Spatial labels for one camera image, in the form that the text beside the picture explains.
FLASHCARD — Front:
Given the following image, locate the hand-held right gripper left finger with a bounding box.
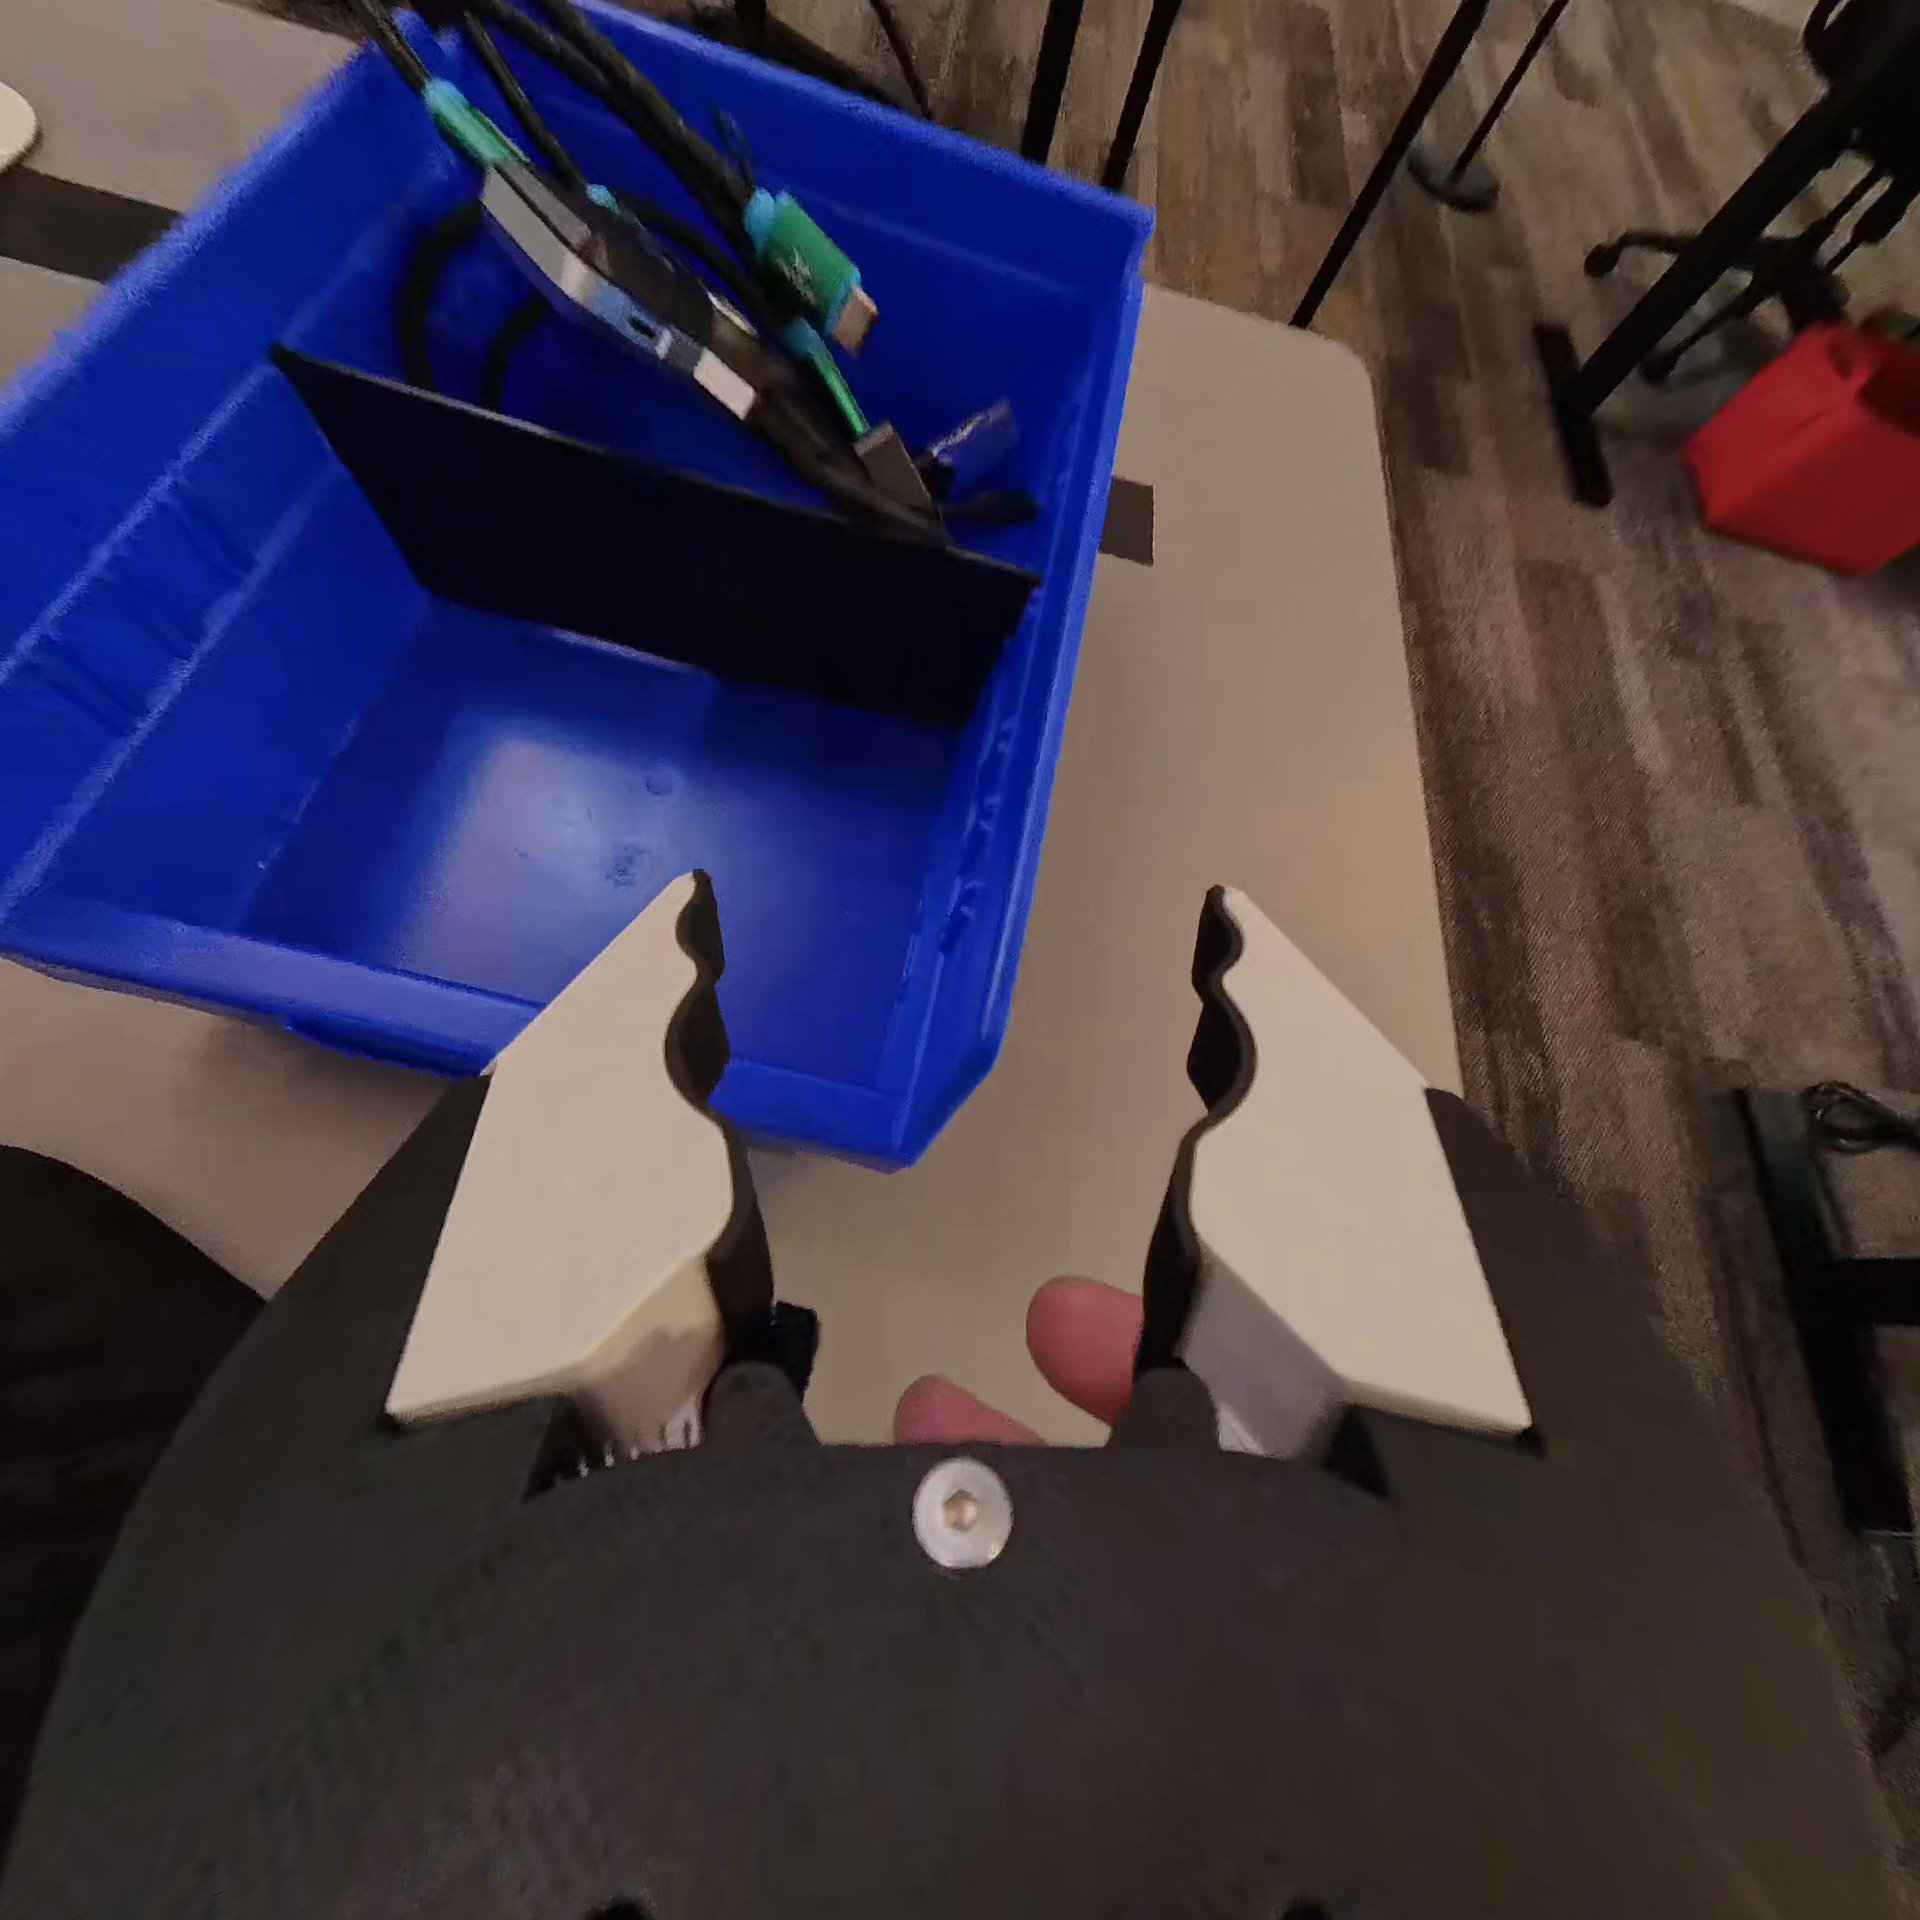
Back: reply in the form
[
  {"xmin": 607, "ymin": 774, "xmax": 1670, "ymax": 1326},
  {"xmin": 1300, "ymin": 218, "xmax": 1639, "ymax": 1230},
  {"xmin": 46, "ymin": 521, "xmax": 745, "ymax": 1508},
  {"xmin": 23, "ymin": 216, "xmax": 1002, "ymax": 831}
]
[{"xmin": 381, "ymin": 870, "xmax": 758, "ymax": 1430}]

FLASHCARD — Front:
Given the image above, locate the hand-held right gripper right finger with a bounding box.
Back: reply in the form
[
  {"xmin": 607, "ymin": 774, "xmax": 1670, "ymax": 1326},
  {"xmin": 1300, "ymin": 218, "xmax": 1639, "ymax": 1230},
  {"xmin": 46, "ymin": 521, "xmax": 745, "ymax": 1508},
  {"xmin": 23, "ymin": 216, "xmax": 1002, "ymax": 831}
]
[{"xmin": 1141, "ymin": 882, "xmax": 1541, "ymax": 1463}]

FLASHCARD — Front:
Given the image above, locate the black adapter hub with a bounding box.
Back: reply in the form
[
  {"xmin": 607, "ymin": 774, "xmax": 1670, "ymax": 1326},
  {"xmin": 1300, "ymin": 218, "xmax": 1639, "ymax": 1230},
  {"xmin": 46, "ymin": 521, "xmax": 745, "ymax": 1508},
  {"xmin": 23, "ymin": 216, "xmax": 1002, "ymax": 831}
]
[{"xmin": 470, "ymin": 158, "xmax": 772, "ymax": 425}]

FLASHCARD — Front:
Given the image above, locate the black braided hdmi cable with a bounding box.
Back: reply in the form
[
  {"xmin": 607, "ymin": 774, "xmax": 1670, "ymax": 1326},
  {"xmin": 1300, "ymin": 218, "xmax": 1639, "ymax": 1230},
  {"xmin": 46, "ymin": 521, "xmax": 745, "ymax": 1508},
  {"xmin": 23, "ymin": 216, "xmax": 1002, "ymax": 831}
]
[{"xmin": 345, "ymin": 0, "xmax": 1051, "ymax": 544}]

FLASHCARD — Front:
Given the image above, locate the person's right hand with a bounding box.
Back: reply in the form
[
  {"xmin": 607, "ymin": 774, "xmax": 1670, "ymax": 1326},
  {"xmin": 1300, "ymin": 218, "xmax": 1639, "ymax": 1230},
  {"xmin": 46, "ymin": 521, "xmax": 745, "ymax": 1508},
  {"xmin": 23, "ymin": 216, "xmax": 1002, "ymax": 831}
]
[{"xmin": 891, "ymin": 1273, "xmax": 1156, "ymax": 1452}]

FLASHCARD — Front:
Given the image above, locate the blue plastic bin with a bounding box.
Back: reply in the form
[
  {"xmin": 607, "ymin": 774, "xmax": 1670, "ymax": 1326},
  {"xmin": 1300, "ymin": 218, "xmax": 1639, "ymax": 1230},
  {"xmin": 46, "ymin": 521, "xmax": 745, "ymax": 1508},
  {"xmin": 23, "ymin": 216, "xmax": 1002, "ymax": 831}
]
[{"xmin": 0, "ymin": 0, "xmax": 1161, "ymax": 1175}]

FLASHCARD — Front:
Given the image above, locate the black blue-bin divider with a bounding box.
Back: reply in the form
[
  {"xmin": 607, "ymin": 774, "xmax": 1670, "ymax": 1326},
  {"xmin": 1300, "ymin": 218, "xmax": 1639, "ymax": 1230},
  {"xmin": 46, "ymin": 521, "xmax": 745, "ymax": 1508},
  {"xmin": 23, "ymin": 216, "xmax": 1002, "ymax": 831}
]
[{"xmin": 268, "ymin": 342, "xmax": 1049, "ymax": 730}]

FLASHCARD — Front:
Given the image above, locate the red plastic container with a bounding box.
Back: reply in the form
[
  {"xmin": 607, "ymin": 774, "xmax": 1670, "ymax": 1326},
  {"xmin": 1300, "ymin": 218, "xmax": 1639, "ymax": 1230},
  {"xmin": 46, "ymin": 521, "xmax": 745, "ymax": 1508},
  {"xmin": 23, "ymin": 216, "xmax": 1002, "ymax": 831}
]
[{"xmin": 1677, "ymin": 321, "xmax": 1920, "ymax": 581}]

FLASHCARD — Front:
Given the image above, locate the black chair base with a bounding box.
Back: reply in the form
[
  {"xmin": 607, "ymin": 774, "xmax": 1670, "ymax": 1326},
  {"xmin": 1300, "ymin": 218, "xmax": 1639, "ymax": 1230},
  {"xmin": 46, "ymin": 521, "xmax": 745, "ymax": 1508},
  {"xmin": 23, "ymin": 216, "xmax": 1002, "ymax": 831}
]
[{"xmin": 1527, "ymin": 0, "xmax": 1920, "ymax": 511}]

